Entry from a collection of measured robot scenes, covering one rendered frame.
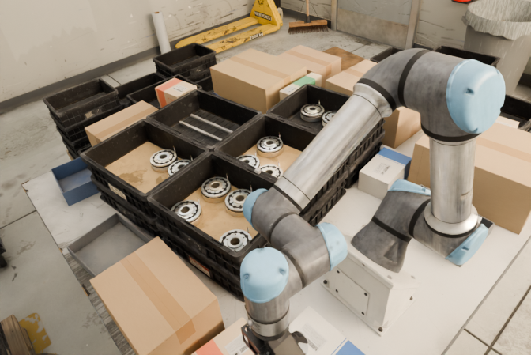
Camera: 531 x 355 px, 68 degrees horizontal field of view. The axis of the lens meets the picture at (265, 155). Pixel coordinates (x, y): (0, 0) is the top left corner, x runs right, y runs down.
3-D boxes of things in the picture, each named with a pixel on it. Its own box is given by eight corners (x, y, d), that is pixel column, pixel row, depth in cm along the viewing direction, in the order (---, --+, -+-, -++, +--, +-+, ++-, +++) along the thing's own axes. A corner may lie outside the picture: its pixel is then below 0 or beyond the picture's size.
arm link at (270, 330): (299, 305, 66) (261, 337, 63) (299, 320, 69) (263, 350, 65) (270, 277, 71) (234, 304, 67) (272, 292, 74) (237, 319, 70)
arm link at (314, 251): (309, 202, 73) (260, 230, 69) (352, 235, 65) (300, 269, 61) (311, 232, 78) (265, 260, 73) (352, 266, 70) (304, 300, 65)
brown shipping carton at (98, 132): (150, 127, 199) (142, 100, 189) (176, 143, 186) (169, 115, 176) (96, 156, 183) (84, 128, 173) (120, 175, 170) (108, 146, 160)
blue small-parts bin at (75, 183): (105, 190, 164) (99, 176, 159) (69, 206, 157) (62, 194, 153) (91, 166, 177) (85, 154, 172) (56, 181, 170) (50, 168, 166)
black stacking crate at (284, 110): (386, 132, 163) (389, 108, 156) (350, 171, 145) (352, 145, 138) (306, 106, 184) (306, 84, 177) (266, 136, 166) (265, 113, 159)
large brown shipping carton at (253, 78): (306, 100, 209) (306, 66, 196) (268, 126, 192) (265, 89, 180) (254, 80, 232) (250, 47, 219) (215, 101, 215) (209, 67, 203)
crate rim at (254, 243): (303, 199, 122) (303, 194, 120) (239, 265, 104) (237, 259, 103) (212, 155, 143) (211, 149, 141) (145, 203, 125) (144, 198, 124)
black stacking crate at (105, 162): (216, 175, 149) (211, 151, 142) (153, 223, 131) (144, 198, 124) (150, 141, 170) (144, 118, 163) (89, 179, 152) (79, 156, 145)
